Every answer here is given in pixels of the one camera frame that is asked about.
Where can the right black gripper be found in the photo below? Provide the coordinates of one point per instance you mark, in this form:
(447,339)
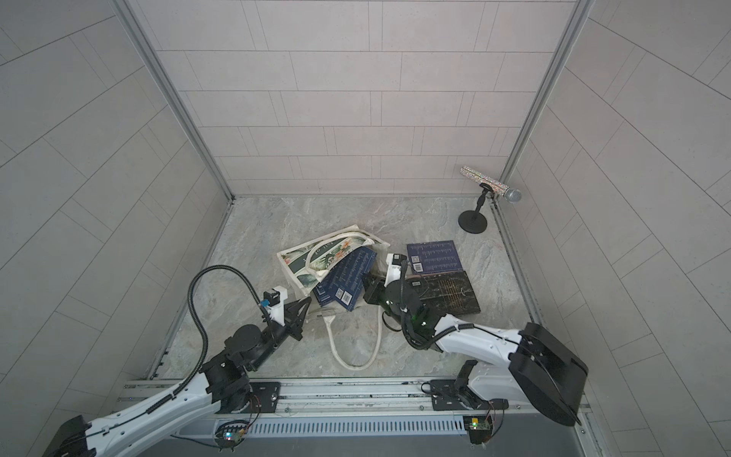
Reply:
(372,293)

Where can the floral canvas tote bag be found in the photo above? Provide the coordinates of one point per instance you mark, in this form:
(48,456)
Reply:
(308,264)

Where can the left circuit board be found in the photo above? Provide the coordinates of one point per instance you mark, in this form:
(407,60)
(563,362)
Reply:
(231,434)

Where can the aluminium mounting rail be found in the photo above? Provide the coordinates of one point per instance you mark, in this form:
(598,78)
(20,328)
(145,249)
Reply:
(355,407)

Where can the right circuit board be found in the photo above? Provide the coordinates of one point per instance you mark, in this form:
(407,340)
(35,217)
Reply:
(479,428)

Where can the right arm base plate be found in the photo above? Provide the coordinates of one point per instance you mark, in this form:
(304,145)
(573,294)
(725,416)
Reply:
(456,395)

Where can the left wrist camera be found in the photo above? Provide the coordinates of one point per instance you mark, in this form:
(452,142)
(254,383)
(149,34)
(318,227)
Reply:
(273,304)

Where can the black microphone stand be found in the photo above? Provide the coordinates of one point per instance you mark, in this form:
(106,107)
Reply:
(473,221)

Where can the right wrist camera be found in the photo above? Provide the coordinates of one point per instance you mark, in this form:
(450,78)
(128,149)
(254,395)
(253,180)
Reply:
(396,266)

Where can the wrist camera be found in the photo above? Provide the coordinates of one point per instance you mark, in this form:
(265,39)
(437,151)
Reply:
(396,266)
(273,304)

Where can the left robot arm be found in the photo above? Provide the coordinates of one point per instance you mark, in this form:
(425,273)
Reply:
(217,384)

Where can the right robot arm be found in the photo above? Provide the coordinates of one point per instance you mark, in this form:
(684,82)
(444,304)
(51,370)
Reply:
(550,375)

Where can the glitter microphone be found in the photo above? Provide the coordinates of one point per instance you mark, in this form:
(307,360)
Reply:
(509,194)

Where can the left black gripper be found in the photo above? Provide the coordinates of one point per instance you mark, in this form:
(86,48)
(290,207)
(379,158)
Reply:
(295,311)

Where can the black marbled thick book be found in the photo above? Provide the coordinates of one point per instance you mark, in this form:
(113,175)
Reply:
(449,292)

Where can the circuit board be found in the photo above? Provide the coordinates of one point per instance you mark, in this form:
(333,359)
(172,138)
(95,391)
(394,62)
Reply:
(479,428)
(231,434)

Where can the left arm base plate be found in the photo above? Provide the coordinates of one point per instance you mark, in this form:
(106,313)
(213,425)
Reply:
(263,398)

